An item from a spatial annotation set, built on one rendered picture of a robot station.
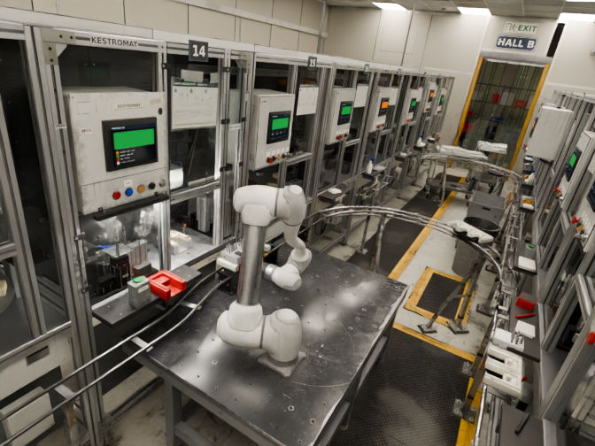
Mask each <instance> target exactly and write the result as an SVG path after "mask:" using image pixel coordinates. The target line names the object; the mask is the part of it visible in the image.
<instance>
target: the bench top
mask: <svg viewBox="0 0 595 446"><path fill-rule="evenodd" d="M305 248H306V249H309V250H310V251H311V253H312V259H311V262H310V264H309V265H308V267H307V268H306V269H305V270H304V271H303V272H302V273H301V274H300V275H299V276H300V278H301V279H302V284H301V286H300V288H299V289H298V290H296V291H292V290H287V289H285V288H281V287H279V286H278V285H276V284H275V283H274V282H272V281H270V280H268V279H266V278H265V276H263V275H261V278H260V285H259V300H258V302H259V304H260V305H261V307H262V312H263V315H265V316H266V315H271V314H272V313H273V312H275V311H277V310H280V309H290V310H293V311H294V312H295V313H296V314H297V315H298V316H299V319H300V322H301V326H302V340H301V345H300V349H299V351H301V352H304V353H305V354H306V357H305V359H304V360H302V361H301V362H300V363H299V365H298V366H297V367H296V368H295V370H294V371H293V372H292V373H291V375H290V377H289V378H288V379H286V378H284V377H283V376H282V375H281V374H279V373H278V372H276V371H274V370H273V369H271V368H269V367H267V366H266V365H262V364H260V363H258V357H260V356H262V355H263V354H264V353H265V352H266V351H265V350H263V349H249V348H242V347H237V346H234V345H231V344H228V343H226V342H223V341H222V340H221V339H220V338H219V336H218V335H217V324H218V319H219V317H220V315H221V314H222V313H223V312H224V311H228V310H229V308H230V305H231V304H232V303H233V302H234V301H235V300H236V298H237V290H238V282H239V274H237V275H236V276H235V278H234V279H233V280H232V292H233V293H234V294H233V295H232V296H230V295H228V294H226V293H224V292H222V291H220V290H218V289H215V290H214V291H213V292H212V293H211V294H210V295H209V296H208V297H207V298H206V299H205V300H204V301H203V302H202V304H201V305H200V306H202V308H201V309H200V310H195V311H194V313H193V314H192V315H191V316H190V317H189V318H188V319H187V320H186V321H184V322H183V323H182V324H181V325H180V326H179V327H177V328H176V329H175V330H174V331H173V332H171V333H170V334H168V335H167V336H165V337H164V338H162V339H161V340H159V341H158V342H156V343H155V344H153V345H152V347H153V349H151V350H150V351H146V350H145V351H143V352H142V353H140V354H139V355H140V356H142V357H143V358H145V359H147V360H148V361H150V362H151V363H153V364H154V365H155V366H157V367H158V368H160V369H161V370H163V371H164V372H166V373H168V374H169V375H171V376H172V377H173V378H175V379H176V380H178V381H179V382H180V383H182V384H183V385H185V386H186V387H188V388H190V389H191V390H193V391H194V392H196V393H197V394H199V395H200V396H201V397H203V398H204V399H206V400H207V401H209V402H210V403H212V404H214V405H215V406H217V407H218V408H220V409H221V410H223V411H224V412H225V413H227V414H228V415H230V416H231V417H233V418H234V419H236V420H238V421H239V422H241V423H242V424H244V425H245V426H247V427H248V428H249V429H250V430H252V431H253V432H255V433H256V434H258V435H260V436H261V437H263V438H264V439H266V440H267V441H269V442H271V443H272V444H273V445H274V446H314V444H315V443H316V442H317V440H318V439H319V437H320V436H321V433H322V432H323V430H324V428H325V427H326V425H327V424H328V422H329V420H330V419H331V417H332V415H333V414H334V412H335V410H336V408H337V406H338V405H339V404H340V402H341V401H342V399H343V397H344V395H345V393H346V392H347V390H348V388H349V387H350V386H351V384H352V382H353V380H354V379H355V377H356V375H357V374H358V372H359V370H360V368H361V367H362V366H363V364H364V362H365V361H366V359H367V357H368V355H369V353H370V352H371V350H372V349H373V347H374V346H375V344H376V342H377V340H378V339H379V337H380V335H381V334H382V332H383V330H384V328H386V326H387V324H388V323H389V321H390V319H391V317H392V315H393V314H394V312H395V310H396V309H397V308H398V306H399V304H400V302H401V301H402V299H403V297H404V296H405V294H406V292H407V290H408V289H409V287H410V286H409V285H407V284H405V283H402V282H400V281H396V280H393V279H391V278H389V277H386V276H383V275H381V274H379V273H375V272H372V271H370V270H367V269H365V268H363V267H360V266H357V265H354V264H351V263H349V262H346V261H344V260H342V259H339V258H335V257H333V256H330V255H328V254H326V253H323V252H320V251H318V250H315V249H312V248H309V247H307V246H305ZM294 249H295V248H293V247H291V246H290V245H288V244H287V243H285V244H283V246H281V247H280V249H279V250H278V255H277V261H278V263H277V264H276V263H273V262H271V261H269V260H266V259H264V258H263V262H265V263H268V264H273V265H276V266H279V267H282V266H284V265H286V263H287V262H288V259H289V257H290V254H291V252H292V251H293V250H294ZM331 258H333V260H332V259H331ZM332 275H333V276H334V277H332ZM218 284H219V277H218V278H216V279H214V280H213V281H210V282H209V283H207V284H205V285H204V286H203V287H202V288H199V289H198V290H196V291H194V292H193V293H191V294H189V295H188V296H187V297H186V298H185V299H184V300H183V301H185V302H188V303H191V304H196V305H198V304H199V302H200V301H201V300H202V299H203V298H204V297H205V296H206V295H207V294H208V293H209V292H210V291H211V290H212V289H213V288H214V287H215V286H216V285H218ZM317 289H319V290H320V291H318V290H317ZM175 304H176V303H175ZM175 304H173V305H171V306H170V307H168V308H166V309H165V310H163V311H162V312H160V313H158V314H157V315H155V316H154V317H152V318H150V319H148V320H146V321H145V322H143V323H142V324H141V325H139V326H137V327H135V328H134V329H132V330H130V331H129V332H127V333H125V334H124V335H122V336H121V337H120V339H121V340H122V341H124V340H126V339H127V338H128V337H129V336H131V335H133V334H135V333H136V332H138V331H140V330H141V329H143V328H144V327H147V326H148V325H149V324H150V323H152V322H154V321H155V320H157V319H159V318H160V317H161V316H163V315H164V314H165V313H166V312H168V311H169V310H170V309H171V308H172V307H173V306H174V305H175ZM192 310H193V309H192V308H189V307H187V306H183V305H180V304H179V305H178V306H177V307H176V308H175V309H174V310H172V311H171V312H170V313H169V314H168V315H167V316H165V317H164V318H163V319H162V320H161V321H159V322H158V323H156V324H155V325H153V326H152V327H150V328H148V329H146V330H145V331H143V332H142V333H140V334H139V335H137V336H136V337H138V338H140V339H141V340H143V341H144V342H146V343H148V344H149V343H151V342H153V341H154V340H156V339H157V338H159V337H160V336H161V335H163V334H164V333H166V332H167V331H169V330H170V329H171V328H173V327H174V326H176V325H177V324H178V323H179V322H181V321H182V320H183V319H184V318H185V317H186V316H187V315H188V314H189V313H190V312H191V311H192ZM312 419H314V421H315V422H314V423H312V422H311V420H312ZM275 425H278V426H279V428H275Z"/></svg>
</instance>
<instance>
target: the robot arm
mask: <svg viewBox="0 0 595 446"><path fill-rule="evenodd" d="M233 205H234V207H235V210H236V211H237V212H240V213H241V215H242V220H243V223H244V224H245V225H244V231H243V247H242V252H241V251H236V252H235V254H237V255H239V256H241V264H239V265H240V273H239V282H238V290H237V298H236V300H235V301H234V302H233V303H232V304H231V305H230V308H229V310H228V311H224V312H223V313H222V314H221V315H220V317H219V319H218V324H217V335H218V336H219V338H220V339H221V340H222V341H223V342H226V343H228V344H231V345H234V346H237V347H242V348H249V349H263V350H265V351H266V352H265V353H264V354H263V355H262V356H260V357H258V363H260V364H262V365H266V366H267V367H269V368H271V369H273V370H274V371H276V372H278V373H279V374H281V375H282V376H283V377H284V378H286V379H288V378H289V377H290V375H291V373H292V372H293V371H294V370H295V368H296V367H297V366H298V365H299V363H300V362H301V361H302V360H304V359H305V357H306V354H305V353H304V352H301V351H299V349H300V345H301V340H302V326H301V322H300V319H299V316H298V315H297V314H296V313H295V312H294V311H293V310H290V309H280V310H277V311H275V312H273V313H272V314H271V315H266V316H265V315H263V312H262V307H261V305H260V304H259V302H258V300H259V285H260V278H261V275H263V276H265V278H266V279H268V280H270V281H272V282H274V283H275V284H276V285H278V286H279V287H281V288H285V289H287V290H292V291H296V290H298V289H299V288H300V286H301V284H302V279H301V278H300V276H299V275H300V274H301V273H302V272H303V271H304V270H305V269H306V268H307V267H308V265H309V264H310V262H311V259H312V253H311V251H310V250H309V249H306V248H305V244H304V243H303V242H302V241H301V240H300V239H299V238H298V230H299V228H300V226H301V224H302V222H303V218H304V216H305V194H304V191H303V189H301V188H300V187H299V186H297V185H289V186H287V187H285V188H274V187H270V186H262V185H251V186H245V187H241V188H238V189H237V190H236V192H235V195H234V200H233ZM272 217H278V218H281V219H282V224H283V232H284V238H285V241H286V243H287V244H288V245H290V246H291V247H293V248H295V249H294V250H293V251H292V252H291V254H290V257H289V259H288V262H287V263H286V265H284V266H282V267H279V266H276V265H273V264H268V263H265V262H263V255H264V247H265V240H266V231H267V226H268V224H269V223H270V220H271V218H272Z"/></svg>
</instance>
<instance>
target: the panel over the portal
mask: <svg viewBox="0 0 595 446"><path fill-rule="evenodd" d="M507 21H510V22H523V23H537V24H539V25H538V28H537V32H536V34H535V35H526V34H514V33H503V31H504V28H505V25H506V22H507ZM557 24H558V20H556V19H545V18H531V17H515V16H501V15H491V19H490V23H489V25H488V29H487V32H486V35H485V38H484V41H483V46H482V50H485V51H494V52H503V53H513V54H522V55H531V56H540V57H545V56H546V53H547V51H548V49H549V46H550V43H551V40H552V38H553V34H554V31H555V28H556V27H557ZM498 35H510V36H520V37H532V38H538V40H537V45H536V48H535V50H534V51H524V50H506V49H497V48H494V47H495V44H496V41H497V38H498Z"/></svg>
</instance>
